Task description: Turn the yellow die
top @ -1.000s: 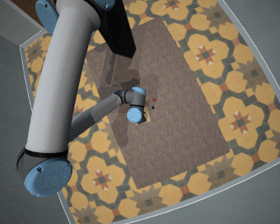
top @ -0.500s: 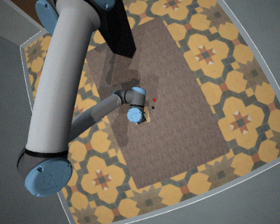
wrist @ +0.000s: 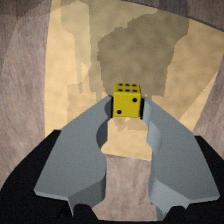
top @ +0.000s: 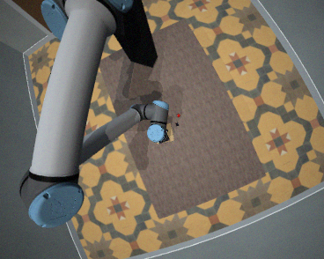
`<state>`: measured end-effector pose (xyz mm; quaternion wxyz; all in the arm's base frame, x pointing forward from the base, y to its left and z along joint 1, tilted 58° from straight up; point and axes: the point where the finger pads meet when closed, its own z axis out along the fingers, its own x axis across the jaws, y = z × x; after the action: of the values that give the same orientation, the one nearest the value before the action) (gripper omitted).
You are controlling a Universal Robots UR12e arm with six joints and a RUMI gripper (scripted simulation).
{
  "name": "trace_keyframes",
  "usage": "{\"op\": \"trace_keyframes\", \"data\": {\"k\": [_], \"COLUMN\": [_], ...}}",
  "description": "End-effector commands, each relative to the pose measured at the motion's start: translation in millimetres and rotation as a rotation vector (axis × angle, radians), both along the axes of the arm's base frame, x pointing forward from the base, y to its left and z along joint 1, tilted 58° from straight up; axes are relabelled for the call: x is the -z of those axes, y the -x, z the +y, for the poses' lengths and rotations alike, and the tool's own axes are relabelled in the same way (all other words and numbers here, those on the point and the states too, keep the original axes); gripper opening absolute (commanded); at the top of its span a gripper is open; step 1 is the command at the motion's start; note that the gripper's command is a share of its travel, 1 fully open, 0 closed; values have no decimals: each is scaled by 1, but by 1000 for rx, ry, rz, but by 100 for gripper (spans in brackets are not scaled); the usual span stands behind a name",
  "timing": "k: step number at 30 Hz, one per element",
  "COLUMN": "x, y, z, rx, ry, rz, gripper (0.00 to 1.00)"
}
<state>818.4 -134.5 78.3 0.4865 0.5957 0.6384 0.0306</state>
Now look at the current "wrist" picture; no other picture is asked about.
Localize tan mat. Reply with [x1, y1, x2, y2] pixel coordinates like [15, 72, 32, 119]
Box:
[44, 0, 224, 161]

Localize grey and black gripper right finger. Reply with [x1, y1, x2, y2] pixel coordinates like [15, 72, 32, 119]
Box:
[140, 96, 224, 224]

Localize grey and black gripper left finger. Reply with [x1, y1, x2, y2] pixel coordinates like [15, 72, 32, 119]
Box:
[0, 95, 114, 224]

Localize yellow die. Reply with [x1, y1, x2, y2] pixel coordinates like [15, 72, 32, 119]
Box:
[113, 83, 142, 118]

